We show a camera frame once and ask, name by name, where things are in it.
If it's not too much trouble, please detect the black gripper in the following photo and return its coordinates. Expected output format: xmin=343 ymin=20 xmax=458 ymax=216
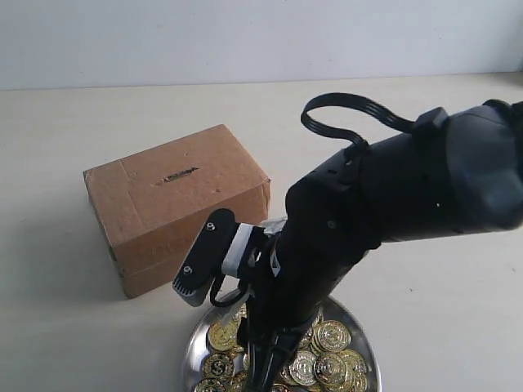
xmin=242 ymin=180 xmax=380 ymax=391

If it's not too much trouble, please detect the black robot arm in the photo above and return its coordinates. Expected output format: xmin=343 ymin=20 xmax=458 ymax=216
xmin=241 ymin=93 xmax=522 ymax=391

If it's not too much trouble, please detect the brown cardboard box with slot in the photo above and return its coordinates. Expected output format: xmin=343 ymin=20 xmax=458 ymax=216
xmin=83 ymin=124 xmax=270 ymax=298

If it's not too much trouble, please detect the gold coin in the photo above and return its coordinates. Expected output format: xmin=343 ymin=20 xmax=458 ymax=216
xmin=208 ymin=320 xmax=244 ymax=353
xmin=193 ymin=378 xmax=227 ymax=392
xmin=339 ymin=349 xmax=367 ymax=383
xmin=201 ymin=352 xmax=235 ymax=381
xmin=313 ymin=353 xmax=346 ymax=386
xmin=315 ymin=320 xmax=351 ymax=353
xmin=228 ymin=371 xmax=248 ymax=392
xmin=288 ymin=350 xmax=316 ymax=387

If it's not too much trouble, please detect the round steel plate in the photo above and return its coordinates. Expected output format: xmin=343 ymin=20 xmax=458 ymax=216
xmin=182 ymin=298 xmax=382 ymax=391

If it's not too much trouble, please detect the gold coin lower right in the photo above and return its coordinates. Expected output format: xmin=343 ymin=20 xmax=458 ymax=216
xmin=313 ymin=353 xmax=346 ymax=386

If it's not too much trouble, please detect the gold coin far right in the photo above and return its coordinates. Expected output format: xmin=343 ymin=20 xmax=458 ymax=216
xmin=339 ymin=349 xmax=367 ymax=383

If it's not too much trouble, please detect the gold coin lower middle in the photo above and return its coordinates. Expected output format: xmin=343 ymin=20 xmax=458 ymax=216
xmin=288 ymin=350 xmax=316 ymax=387

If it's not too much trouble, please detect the gold coin lower left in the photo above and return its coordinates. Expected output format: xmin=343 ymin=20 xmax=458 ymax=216
xmin=201 ymin=352 xmax=235 ymax=381

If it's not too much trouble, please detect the gold coin bottom centre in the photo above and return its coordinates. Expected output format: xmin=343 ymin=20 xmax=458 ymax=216
xmin=228 ymin=371 xmax=248 ymax=392

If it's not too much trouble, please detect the gold coin bottom left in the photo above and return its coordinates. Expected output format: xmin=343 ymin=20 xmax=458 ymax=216
xmin=193 ymin=378 xmax=227 ymax=392

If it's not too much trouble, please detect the black camera cable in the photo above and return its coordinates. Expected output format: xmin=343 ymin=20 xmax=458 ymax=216
xmin=208 ymin=273 xmax=251 ymax=308

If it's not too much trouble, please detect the black flat ribbon cable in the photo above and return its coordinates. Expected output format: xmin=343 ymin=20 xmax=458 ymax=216
xmin=300 ymin=93 xmax=418 ymax=153

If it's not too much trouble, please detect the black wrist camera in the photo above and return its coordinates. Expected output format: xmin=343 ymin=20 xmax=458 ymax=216
xmin=172 ymin=208 xmax=239 ymax=307

